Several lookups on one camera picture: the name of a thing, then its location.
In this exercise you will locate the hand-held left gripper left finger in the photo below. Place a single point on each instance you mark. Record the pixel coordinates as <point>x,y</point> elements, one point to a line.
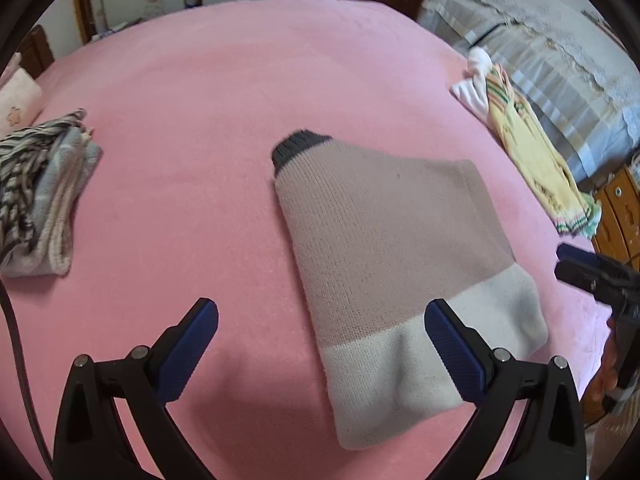
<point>192,345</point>

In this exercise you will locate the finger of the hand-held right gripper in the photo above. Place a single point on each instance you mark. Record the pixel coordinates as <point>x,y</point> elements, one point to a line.
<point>575,254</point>
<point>580,280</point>

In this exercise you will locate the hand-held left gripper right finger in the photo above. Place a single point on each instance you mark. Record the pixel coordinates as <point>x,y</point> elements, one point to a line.
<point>455,355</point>

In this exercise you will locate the colour block knit sweater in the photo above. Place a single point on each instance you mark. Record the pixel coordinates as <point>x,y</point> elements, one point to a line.
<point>390,240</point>

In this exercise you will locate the person's right forearm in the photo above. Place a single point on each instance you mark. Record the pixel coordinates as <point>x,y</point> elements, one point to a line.
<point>617,440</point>

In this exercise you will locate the person's right hand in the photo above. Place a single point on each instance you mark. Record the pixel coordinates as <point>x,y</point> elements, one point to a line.
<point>607,355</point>

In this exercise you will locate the wooden cabinet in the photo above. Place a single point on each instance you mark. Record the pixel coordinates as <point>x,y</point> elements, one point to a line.
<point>617,205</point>

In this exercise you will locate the yellow striped-hem garment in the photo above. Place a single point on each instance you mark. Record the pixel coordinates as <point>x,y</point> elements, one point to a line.
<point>530,155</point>

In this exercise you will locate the white garment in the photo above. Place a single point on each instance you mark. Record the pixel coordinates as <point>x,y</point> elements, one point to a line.
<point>472,92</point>

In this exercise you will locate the grey striped sofa bedding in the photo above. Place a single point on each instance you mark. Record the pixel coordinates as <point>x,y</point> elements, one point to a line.
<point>550,50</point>

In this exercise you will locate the light blue-grey folded garment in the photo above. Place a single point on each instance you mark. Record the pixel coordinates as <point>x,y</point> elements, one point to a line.
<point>70,160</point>

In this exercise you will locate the pink bed sheet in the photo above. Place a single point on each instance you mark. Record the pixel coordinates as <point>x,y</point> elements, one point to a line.
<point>200,110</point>

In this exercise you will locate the striped folded garment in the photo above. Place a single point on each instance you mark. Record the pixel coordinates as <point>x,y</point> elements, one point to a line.
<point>12,180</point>

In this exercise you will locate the wooden headboard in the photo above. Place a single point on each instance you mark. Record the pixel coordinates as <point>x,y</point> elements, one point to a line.
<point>37,52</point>

